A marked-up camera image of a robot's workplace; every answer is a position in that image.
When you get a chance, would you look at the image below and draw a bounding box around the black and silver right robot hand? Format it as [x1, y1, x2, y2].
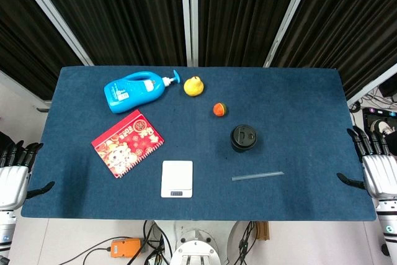
[337, 125, 397, 200]

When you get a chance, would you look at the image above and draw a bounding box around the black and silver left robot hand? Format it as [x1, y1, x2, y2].
[0, 140, 56, 212]

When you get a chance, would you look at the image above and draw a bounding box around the clear plastic straw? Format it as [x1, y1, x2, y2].
[231, 171, 285, 182]

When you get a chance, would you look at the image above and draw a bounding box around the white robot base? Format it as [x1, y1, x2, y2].
[169, 220, 230, 265]

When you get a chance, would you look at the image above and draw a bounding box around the black lidded cup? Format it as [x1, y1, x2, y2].
[230, 124, 258, 153]

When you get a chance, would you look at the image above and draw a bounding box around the white and black shoe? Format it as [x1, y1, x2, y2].
[370, 119, 394, 137]

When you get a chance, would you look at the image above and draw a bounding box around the red patterned packet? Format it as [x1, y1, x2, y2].
[91, 109, 166, 179]

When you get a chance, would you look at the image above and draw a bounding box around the blue table cloth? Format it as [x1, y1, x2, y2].
[20, 66, 377, 222]

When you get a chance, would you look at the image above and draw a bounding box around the wooden block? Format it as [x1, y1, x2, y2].
[256, 220, 270, 241]

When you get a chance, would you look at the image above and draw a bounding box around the black pleated curtain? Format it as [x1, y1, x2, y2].
[0, 0, 83, 101]
[272, 0, 397, 101]
[29, 0, 187, 66]
[197, 0, 306, 67]

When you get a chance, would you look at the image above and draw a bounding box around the blue pump detergent bottle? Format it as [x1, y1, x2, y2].
[103, 70, 182, 114]

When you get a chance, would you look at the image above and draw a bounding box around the white kitchen scale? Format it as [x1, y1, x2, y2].
[160, 160, 194, 199]

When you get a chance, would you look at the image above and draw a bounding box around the orange and green fruit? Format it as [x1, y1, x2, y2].
[212, 102, 228, 117]

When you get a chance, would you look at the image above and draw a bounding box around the yellow pear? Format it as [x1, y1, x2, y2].
[183, 75, 205, 97]

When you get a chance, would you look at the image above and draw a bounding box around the orange box with cable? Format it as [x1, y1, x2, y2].
[110, 238, 142, 258]

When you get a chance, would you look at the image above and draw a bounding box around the grey slanted frame post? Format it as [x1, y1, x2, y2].
[263, 0, 319, 68]
[11, 0, 94, 66]

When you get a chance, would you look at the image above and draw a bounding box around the grey centre frame post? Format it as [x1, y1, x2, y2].
[181, 0, 199, 67]

